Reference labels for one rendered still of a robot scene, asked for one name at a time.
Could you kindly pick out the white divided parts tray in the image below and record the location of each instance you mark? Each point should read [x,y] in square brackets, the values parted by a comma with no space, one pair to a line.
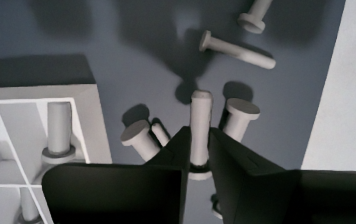
[23,119]

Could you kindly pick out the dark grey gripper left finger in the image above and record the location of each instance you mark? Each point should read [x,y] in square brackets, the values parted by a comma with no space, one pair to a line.
[123,192]

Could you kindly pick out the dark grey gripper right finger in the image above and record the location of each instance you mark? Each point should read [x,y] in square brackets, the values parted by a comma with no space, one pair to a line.
[253,190]

